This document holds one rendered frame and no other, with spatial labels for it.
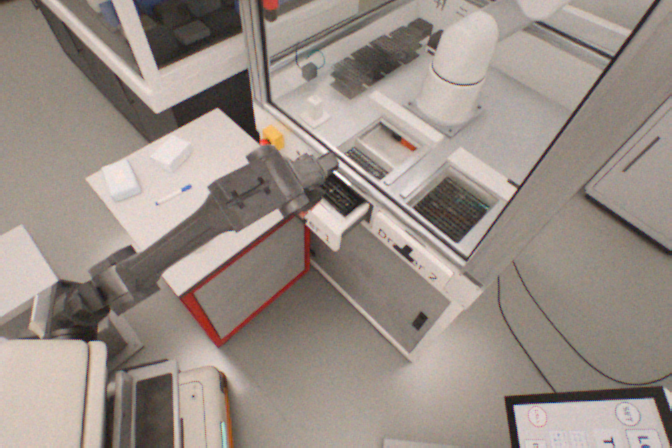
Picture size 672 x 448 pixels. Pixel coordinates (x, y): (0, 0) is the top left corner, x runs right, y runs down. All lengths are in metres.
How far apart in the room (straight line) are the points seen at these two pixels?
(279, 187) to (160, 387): 0.56
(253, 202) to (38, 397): 0.38
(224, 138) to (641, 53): 1.38
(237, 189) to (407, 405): 1.62
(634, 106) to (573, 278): 1.93
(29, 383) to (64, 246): 1.90
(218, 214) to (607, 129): 0.60
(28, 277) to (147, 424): 0.76
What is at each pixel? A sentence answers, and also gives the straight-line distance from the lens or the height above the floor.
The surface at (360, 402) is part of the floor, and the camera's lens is 1.99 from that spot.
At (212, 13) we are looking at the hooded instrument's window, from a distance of 1.75.
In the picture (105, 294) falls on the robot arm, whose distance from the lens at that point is 0.84.
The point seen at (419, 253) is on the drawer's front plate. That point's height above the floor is 0.91.
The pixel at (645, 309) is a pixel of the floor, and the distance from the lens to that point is 2.74.
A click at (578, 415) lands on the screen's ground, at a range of 1.04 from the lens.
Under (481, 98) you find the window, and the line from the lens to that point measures 0.84.
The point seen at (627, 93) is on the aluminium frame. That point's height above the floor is 1.61.
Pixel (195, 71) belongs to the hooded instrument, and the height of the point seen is 0.91.
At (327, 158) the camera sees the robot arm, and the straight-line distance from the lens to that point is 1.04.
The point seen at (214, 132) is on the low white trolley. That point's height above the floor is 0.76.
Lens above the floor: 1.96
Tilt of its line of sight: 54 degrees down
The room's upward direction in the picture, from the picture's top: 6 degrees clockwise
